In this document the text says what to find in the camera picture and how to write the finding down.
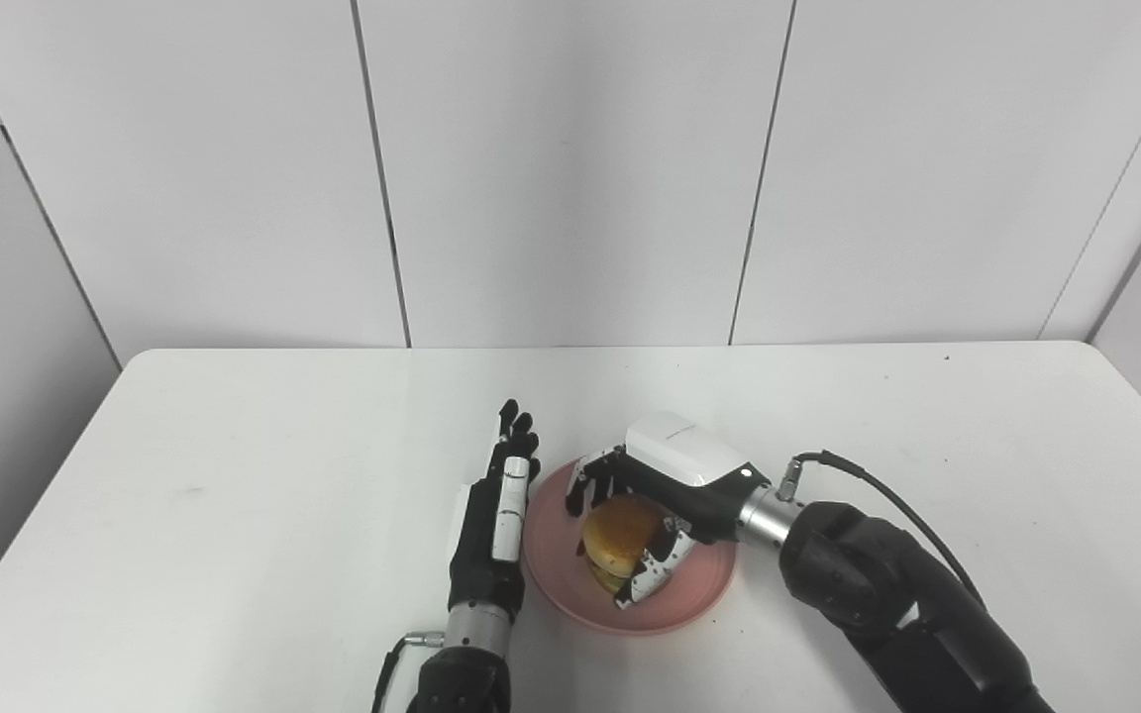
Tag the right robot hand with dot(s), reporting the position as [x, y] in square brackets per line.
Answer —
[674, 475]

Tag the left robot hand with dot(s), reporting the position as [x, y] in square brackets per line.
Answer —
[486, 555]

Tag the toy hamburger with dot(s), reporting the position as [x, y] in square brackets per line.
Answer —
[615, 540]

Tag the pink plate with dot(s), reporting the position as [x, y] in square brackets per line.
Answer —
[630, 584]

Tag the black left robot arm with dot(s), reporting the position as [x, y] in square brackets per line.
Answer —
[462, 663]

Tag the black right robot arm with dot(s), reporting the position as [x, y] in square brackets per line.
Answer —
[887, 604]

